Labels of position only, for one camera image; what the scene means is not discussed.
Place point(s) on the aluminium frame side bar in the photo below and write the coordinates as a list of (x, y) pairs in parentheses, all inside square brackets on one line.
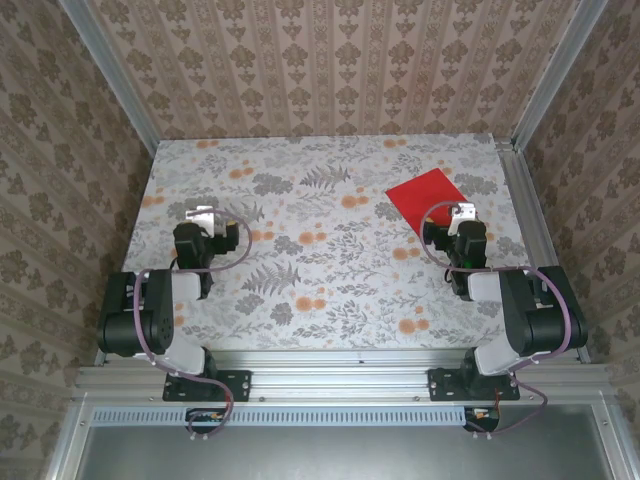
[(607, 440), (70, 440)]

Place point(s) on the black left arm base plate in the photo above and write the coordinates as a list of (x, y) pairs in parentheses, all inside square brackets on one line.
[(235, 385)]

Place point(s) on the aluminium side rail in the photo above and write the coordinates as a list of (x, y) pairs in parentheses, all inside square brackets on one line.
[(523, 190)]

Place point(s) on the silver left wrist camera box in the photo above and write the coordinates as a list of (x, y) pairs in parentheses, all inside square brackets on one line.
[(200, 216)]

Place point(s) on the red square paper sheet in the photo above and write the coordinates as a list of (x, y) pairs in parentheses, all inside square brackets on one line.
[(425, 195)]

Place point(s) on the floral patterned table mat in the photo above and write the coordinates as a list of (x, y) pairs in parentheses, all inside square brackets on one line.
[(300, 165)]

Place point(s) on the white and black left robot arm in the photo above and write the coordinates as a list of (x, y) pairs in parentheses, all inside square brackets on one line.
[(160, 310)]

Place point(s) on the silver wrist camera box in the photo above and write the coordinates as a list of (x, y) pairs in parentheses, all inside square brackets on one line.
[(200, 216), (462, 212)]

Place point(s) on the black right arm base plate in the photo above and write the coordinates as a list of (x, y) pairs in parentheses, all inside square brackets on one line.
[(445, 385)]

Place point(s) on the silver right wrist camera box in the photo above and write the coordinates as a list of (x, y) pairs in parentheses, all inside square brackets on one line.
[(462, 212)]

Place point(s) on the grey metal sheet panel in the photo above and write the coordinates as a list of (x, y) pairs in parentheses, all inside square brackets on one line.
[(340, 455)]

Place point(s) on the aluminium mounting rail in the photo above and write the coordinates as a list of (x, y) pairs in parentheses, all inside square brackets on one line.
[(340, 380)]

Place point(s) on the aluminium frame post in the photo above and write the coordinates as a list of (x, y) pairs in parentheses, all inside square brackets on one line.
[(116, 75), (555, 75)]

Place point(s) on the black connector board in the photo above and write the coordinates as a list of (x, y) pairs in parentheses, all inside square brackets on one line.
[(202, 424), (487, 424)]

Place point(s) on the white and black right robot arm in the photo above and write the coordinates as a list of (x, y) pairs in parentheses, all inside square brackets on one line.
[(540, 320)]

